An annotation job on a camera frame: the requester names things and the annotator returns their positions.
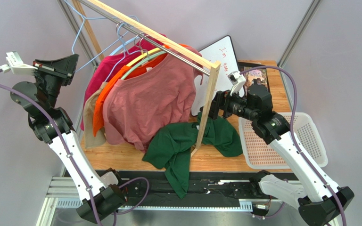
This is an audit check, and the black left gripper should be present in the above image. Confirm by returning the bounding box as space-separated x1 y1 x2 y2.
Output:
30 54 77 108

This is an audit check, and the light blue wire hanger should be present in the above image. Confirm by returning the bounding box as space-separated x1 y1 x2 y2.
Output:
58 0 121 72

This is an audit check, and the green t-shirt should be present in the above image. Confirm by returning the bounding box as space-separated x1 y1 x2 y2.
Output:
142 114 243 199

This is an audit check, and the mint green hanger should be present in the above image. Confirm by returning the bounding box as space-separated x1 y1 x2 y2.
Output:
114 38 167 80

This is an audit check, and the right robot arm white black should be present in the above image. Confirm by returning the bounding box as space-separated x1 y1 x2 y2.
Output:
200 85 354 226

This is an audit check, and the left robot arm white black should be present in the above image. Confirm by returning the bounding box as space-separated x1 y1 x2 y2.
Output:
6 51 126 223

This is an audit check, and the magenta t-shirt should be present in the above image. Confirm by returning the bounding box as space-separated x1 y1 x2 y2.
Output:
80 35 167 131

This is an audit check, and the orange t-shirt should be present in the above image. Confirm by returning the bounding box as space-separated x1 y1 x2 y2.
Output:
92 43 189 137

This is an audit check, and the blue hanger at back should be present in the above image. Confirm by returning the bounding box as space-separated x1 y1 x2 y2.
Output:
104 22 139 82

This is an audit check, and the beige t-shirt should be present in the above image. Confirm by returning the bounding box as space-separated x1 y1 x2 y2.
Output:
83 82 107 149

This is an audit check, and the yellow hanger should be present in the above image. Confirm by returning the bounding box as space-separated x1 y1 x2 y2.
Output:
126 48 160 67

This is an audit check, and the illustrated paperback book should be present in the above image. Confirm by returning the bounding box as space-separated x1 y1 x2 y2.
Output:
244 69 270 93

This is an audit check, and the white plastic basket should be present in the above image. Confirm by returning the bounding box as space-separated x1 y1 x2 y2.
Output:
239 112 329 170

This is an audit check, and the metal hanging rod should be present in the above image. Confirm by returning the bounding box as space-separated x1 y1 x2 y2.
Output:
80 0 212 75

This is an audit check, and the wooden clothes rack frame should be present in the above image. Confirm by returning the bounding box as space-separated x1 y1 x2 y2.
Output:
71 0 222 156

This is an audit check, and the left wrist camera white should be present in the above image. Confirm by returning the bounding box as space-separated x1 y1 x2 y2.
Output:
0 51 37 75

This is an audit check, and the white whiteboard black frame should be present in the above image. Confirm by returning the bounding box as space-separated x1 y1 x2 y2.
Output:
191 35 239 116

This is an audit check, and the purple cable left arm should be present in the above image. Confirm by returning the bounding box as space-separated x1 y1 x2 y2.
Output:
0 69 150 226

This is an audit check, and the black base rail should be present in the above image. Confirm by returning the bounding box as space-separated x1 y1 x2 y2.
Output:
119 171 274 215

